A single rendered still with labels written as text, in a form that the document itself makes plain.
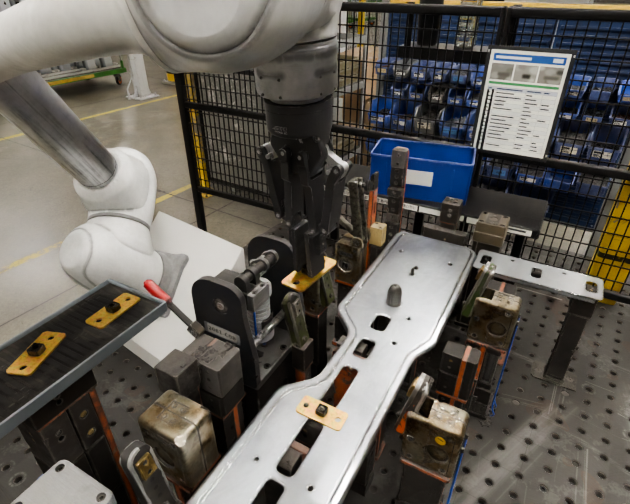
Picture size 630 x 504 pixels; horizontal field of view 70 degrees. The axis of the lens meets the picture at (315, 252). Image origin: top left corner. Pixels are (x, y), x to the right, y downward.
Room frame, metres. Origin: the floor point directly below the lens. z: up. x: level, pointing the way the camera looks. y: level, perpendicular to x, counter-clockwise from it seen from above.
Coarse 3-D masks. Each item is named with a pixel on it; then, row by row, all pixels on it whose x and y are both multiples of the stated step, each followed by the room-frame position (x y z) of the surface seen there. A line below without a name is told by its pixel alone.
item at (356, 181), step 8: (352, 184) 0.96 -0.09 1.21; (360, 184) 0.97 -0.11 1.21; (368, 184) 0.95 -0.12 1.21; (352, 192) 0.96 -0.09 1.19; (360, 192) 0.98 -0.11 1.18; (352, 200) 0.96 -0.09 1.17; (360, 200) 0.98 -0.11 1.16; (352, 208) 0.96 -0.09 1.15; (360, 208) 0.98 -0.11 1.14; (352, 216) 0.96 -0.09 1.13; (360, 216) 0.96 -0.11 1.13; (352, 224) 0.96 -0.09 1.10; (360, 224) 0.95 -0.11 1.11; (360, 232) 0.95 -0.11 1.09
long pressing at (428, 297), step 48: (432, 240) 1.06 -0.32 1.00; (384, 288) 0.84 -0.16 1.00; (432, 288) 0.84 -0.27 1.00; (384, 336) 0.68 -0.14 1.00; (432, 336) 0.68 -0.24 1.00; (288, 384) 0.55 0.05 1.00; (384, 384) 0.55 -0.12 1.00; (288, 432) 0.46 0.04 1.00; (336, 432) 0.46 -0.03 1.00; (240, 480) 0.38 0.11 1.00; (288, 480) 0.38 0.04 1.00; (336, 480) 0.38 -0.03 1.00
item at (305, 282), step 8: (304, 264) 0.52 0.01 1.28; (328, 264) 0.53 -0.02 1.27; (296, 272) 0.52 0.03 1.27; (304, 272) 0.51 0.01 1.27; (320, 272) 0.51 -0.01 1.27; (288, 280) 0.50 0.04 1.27; (296, 280) 0.50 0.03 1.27; (304, 280) 0.50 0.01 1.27; (312, 280) 0.50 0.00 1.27; (296, 288) 0.48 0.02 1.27; (304, 288) 0.48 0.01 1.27
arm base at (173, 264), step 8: (168, 256) 1.05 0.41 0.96; (176, 256) 1.05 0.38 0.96; (184, 256) 1.04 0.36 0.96; (168, 264) 1.02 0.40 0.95; (176, 264) 1.02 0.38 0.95; (184, 264) 1.03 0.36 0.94; (168, 272) 0.99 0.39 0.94; (176, 272) 1.01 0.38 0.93; (168, 280) 0.98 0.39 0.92; (176, 280) 0.99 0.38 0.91; (168, 288) 0.97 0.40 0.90; (176, 288) 0.99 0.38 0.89; (168, 312) 0.93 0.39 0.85
